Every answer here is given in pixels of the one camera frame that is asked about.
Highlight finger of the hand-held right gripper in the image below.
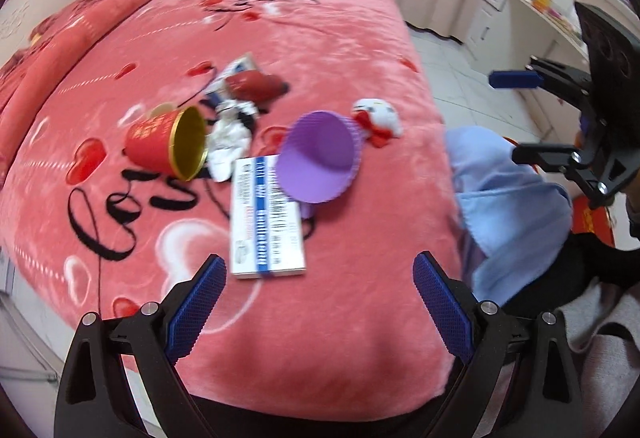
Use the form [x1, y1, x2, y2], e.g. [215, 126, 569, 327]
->
[512, 142, 588, 179]
[489, 56, 596, 106]

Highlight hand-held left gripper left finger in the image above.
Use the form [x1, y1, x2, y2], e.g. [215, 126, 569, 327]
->
[54, 254, 228, 438]

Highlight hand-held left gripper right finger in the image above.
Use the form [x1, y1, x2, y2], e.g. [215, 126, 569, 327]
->
[412, 252, 587, 438]

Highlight white blue-striped medicine box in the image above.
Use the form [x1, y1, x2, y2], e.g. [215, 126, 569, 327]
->
[230, 153, 307, 280]

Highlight white paper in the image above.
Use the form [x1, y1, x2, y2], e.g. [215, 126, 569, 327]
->
[207, 99, 258, 181]

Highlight red paper cup gold inside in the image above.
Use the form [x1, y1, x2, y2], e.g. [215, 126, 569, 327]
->
[124, 106, 208, 181]

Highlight purple ribbed plastic bin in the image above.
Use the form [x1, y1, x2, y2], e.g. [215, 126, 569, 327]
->
[276, 111, 362, 205]

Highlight dark red pouch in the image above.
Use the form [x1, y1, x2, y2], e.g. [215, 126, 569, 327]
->
[227, 71, 286, 102]

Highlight white and blue packet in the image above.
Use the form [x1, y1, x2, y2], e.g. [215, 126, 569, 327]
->
[205, 52, 263, 104]

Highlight white desk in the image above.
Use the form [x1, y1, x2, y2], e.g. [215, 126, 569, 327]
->
[505, 0, 591, 144]

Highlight light blue cloth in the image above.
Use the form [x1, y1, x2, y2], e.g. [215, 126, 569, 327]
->
[445, 127, 573, 306]

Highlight white drawer cabinet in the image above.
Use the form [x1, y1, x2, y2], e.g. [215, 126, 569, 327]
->
[462, 0, 511, 64]

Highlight red box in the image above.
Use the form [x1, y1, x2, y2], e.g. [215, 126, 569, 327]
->
[570, 195, 613, 246]

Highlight dark cloth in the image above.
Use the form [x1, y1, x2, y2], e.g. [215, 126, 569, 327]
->
[500, 233, 608, 319]

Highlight white plush toy red bow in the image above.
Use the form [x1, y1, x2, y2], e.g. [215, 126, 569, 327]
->
[351, 98, 403, 148]

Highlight grey knit cloth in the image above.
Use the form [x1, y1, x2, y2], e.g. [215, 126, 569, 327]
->
[555, 278, 640, 419]

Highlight pink heart-print blanket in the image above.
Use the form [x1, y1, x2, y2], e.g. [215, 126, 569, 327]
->
[0, 0, 463, 411]

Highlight folded red quilt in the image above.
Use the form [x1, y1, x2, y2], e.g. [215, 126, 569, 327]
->
[0, 0, 221, 119]

